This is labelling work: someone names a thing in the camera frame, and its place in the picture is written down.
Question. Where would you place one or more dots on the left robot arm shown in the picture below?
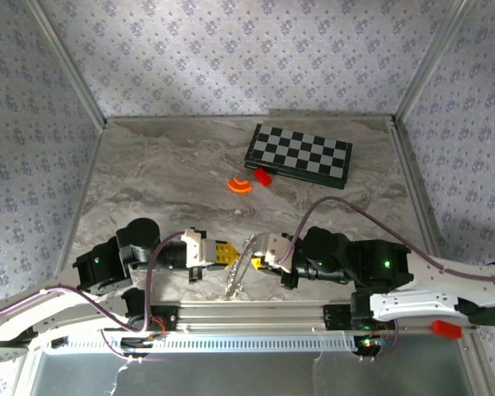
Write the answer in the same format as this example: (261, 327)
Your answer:
(45, 317)

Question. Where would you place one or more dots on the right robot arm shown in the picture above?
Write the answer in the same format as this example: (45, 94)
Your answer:
(437, 293)

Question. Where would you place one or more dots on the orange curved plastic piece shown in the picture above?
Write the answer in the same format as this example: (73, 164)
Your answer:
(239, 188)

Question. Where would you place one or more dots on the red toy brick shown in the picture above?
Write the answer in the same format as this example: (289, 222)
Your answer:
(262, 177)

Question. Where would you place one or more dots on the small circuit board with LEDs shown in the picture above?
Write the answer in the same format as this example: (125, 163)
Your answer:
(369, 342)

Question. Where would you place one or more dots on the black grey folding chessboard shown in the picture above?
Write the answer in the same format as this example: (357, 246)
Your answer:
(299, 154)

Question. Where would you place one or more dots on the grey metal sheet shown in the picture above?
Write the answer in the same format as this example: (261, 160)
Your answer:
(251, 375)

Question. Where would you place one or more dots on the small black block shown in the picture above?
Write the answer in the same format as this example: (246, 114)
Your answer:
(59, 343)

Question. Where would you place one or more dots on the red plastic block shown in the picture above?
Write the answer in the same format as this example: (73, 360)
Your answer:
(446, 329)

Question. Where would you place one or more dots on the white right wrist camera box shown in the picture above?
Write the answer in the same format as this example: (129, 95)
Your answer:
(274, 249)

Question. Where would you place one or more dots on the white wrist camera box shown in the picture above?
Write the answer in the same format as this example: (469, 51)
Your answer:
(274, 249)
(200, 247)

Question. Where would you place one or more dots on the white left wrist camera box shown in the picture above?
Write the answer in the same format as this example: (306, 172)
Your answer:
(200, 247)

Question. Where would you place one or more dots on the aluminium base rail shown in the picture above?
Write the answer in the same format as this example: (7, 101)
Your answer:
(251, 317)

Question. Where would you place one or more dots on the aluminium table edge rail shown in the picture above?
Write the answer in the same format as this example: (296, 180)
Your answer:
(77, 206)
(408, 165)

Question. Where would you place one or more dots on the aluminium side frame bar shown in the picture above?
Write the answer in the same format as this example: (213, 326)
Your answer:
(24, 375)
(478, 363)

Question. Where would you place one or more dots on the aluminium frame post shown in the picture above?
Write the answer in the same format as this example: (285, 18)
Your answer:
(67, 62)
(431, 62)

